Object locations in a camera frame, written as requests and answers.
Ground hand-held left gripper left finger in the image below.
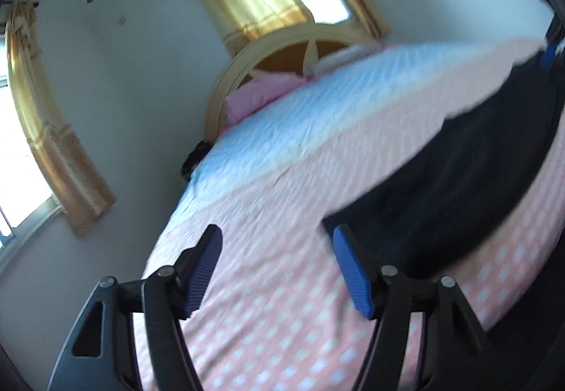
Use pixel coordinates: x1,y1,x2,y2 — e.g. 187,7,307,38
46,223,224,391

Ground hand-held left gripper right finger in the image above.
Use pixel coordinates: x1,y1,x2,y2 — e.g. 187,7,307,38
333,223,517,391

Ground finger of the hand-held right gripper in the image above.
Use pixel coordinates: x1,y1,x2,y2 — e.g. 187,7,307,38
539,20,565,69

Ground black pants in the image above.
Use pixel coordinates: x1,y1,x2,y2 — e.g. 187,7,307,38
322,49,561,281

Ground dark object beside bed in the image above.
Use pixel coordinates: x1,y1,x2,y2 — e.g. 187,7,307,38
181,139,213,182

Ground pink and blue dotted bedsheet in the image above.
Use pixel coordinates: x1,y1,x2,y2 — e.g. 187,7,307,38
132,36,565,391

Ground pink pillow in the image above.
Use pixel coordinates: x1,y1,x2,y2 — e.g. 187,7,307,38
223,76,310,131

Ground white pillow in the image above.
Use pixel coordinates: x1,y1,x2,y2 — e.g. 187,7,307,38
304,44,385,78

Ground long yellow curtain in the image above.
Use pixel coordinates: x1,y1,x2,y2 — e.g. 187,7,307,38
6,0,118,238

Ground cream wooden headboard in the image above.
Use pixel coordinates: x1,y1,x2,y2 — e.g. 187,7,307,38
204,23,385,145

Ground side wall window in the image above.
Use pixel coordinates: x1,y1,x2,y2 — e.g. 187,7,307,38
0,34,63,251

